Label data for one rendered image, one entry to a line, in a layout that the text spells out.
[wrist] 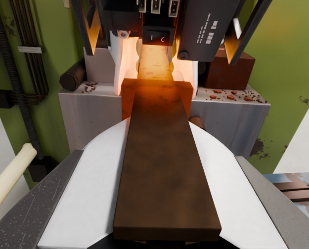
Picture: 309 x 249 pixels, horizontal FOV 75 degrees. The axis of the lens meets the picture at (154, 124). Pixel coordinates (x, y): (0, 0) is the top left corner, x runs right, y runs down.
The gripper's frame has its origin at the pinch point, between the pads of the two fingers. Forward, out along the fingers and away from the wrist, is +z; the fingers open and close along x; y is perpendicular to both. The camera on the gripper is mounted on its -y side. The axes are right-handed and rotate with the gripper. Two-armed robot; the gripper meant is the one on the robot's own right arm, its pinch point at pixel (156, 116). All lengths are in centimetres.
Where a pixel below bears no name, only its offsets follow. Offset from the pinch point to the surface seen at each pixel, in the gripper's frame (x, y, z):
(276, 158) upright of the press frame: 46, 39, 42
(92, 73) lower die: -11.3, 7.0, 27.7
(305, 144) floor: 150, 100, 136
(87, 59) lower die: -11.8, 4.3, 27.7
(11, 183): -35, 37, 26
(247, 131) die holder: 19.5, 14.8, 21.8
